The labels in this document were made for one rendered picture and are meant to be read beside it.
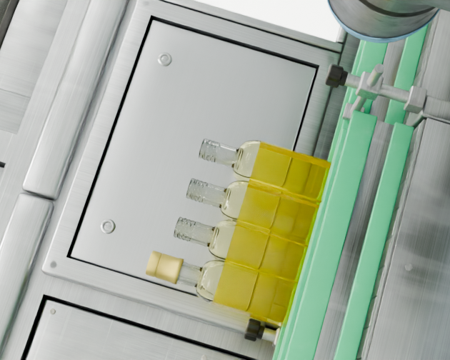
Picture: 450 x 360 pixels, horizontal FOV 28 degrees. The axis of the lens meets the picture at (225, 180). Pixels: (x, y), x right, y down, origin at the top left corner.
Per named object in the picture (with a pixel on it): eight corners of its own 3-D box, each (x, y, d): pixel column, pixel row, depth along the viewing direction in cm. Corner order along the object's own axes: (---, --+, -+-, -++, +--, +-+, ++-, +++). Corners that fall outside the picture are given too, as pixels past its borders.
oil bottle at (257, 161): (382, 188, 127) (238, 146, 128) (391, 178, 122) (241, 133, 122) (372, 226, 126) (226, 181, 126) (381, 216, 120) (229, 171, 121)
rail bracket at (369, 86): (404, 118, 123) (316, 93, 123) (438, 73, 107) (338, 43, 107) (398, 138, 122) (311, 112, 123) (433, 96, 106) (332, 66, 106)
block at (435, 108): (457, 128, 121) (408, 113, 121) (481, 105, 112) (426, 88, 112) (451, 153, 120) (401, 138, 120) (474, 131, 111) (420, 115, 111)
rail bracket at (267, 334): (335, 345, 130) (246, 318, 130) (343, 341, 123) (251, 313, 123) (328, 372, 129) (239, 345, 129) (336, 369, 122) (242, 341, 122)
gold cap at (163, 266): (185, 256, 121) (154, 246, 121) (182, 262, 118) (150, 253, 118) (178, 281, 122) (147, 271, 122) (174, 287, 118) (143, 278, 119)
